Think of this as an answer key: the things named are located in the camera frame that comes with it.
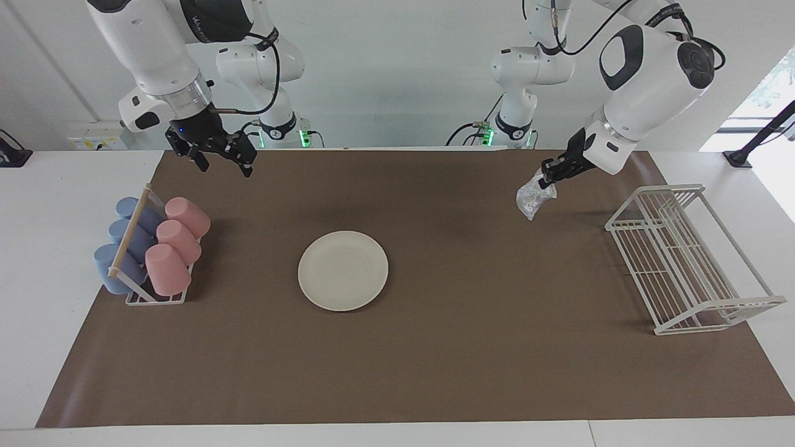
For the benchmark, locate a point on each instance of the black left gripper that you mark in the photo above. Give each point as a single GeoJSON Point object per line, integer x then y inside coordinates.
{"type": "Point", "coordinates": [574, 160]}

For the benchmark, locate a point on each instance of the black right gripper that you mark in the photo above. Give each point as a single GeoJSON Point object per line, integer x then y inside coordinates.
{"type": "Point", "coordinates": [205, 133]}

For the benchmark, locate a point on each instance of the silver mesh sponge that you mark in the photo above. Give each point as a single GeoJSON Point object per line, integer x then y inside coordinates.
{"type": "Point", "coordinates": [534, 198]}

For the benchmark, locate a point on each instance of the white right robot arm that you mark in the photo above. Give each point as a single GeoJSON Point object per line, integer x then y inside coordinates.
{"type": "Point", "coordinates": [143, 43]}

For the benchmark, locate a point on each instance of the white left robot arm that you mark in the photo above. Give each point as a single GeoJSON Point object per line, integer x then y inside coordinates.
{"type": "Point", "coordinates": [652, 81]}

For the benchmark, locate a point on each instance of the round cream plate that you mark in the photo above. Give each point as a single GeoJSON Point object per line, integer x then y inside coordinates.
{"type": "Point", "coordinates": [343, 270]}

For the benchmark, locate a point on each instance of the pink plastic cup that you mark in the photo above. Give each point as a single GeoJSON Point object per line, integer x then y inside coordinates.
{"type": "Point", "coordinates": [188, 215]}
{"type": "Point", "coordinates": [180, 241]}
{"type": "Point", "coordinates": [166, 272]}

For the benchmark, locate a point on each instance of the blue plastic cup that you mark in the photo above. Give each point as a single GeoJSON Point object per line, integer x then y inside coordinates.
{"type": "Point", "coordinates": [127, 239]}
{"type": "Point", "coordinates": [144, 216]}
{"type": "Point", "coordinates": [112, 267]}

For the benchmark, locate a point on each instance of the cup rack with wooden rod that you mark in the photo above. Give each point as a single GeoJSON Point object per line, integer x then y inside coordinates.
{"type": "Point", "coordinates": [130, 230]}

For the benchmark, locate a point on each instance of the brown table mat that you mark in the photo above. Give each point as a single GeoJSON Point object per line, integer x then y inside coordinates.
{"type": "Point", "coordinates": [497, 347]}

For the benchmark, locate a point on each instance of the black angled stand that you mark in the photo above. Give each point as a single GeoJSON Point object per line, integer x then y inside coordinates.
{"type": "Point", "coordinates": [754, 143]}

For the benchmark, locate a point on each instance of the white wall socket box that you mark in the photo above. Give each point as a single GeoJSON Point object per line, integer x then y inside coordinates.
{"type": "Point", "coordinates": [96, 136]}

